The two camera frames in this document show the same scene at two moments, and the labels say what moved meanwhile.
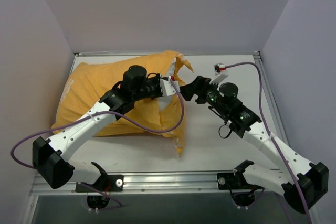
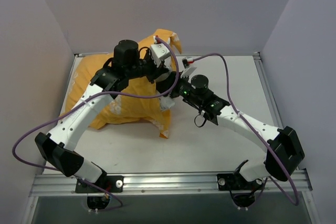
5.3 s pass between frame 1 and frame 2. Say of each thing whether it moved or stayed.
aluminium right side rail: stayed
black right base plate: stayed
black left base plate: stayed
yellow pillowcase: moved
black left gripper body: moved
